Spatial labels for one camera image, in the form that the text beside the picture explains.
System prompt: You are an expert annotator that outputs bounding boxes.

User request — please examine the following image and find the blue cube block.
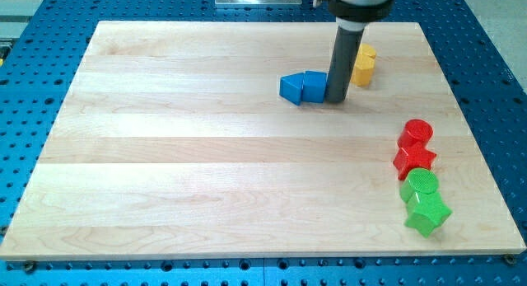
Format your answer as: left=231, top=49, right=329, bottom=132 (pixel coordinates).
left=301, top=71, right=327, bottom=103

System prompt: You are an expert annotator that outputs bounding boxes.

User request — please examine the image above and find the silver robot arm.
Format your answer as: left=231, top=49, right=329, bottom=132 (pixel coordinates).
left=312, top=0, right=394, bottom=32

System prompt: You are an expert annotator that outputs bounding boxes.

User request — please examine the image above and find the blue triangle block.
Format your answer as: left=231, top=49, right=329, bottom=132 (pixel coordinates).
left=279, top=73, right=304, bottom=105

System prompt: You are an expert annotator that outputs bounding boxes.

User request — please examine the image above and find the wooden board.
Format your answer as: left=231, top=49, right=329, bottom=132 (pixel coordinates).
left=1, top=21, right=525, bottom=260

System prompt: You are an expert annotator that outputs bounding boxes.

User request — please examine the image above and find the yellow hexagon block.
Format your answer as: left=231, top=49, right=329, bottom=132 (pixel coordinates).
left=351, top=54, right=375, bottom=87

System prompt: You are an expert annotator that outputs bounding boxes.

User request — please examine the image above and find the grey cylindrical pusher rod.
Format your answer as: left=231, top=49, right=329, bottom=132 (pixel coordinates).
left=324, top=27, right=363, bottom=103

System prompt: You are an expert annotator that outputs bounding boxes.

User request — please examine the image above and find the yellow cylinder block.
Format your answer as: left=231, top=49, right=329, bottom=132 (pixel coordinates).
left=358, top=44, right=377, bottom=59

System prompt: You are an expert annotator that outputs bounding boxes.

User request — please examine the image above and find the red cylinder block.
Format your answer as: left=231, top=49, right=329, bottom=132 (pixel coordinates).
left=397, top=119, right=433, bottom=148

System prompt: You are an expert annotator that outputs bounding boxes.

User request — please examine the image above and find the red star block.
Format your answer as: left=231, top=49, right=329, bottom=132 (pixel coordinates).
left=393, top=143, right=437, bottom=181

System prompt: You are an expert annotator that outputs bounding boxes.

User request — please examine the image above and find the green cylinder block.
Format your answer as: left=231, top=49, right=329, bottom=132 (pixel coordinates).
left=399, top=168, right=439, bottom=203

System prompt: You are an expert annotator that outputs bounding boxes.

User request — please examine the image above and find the green star block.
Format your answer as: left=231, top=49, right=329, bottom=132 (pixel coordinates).
left=404, top=192, right=452, bottom=237

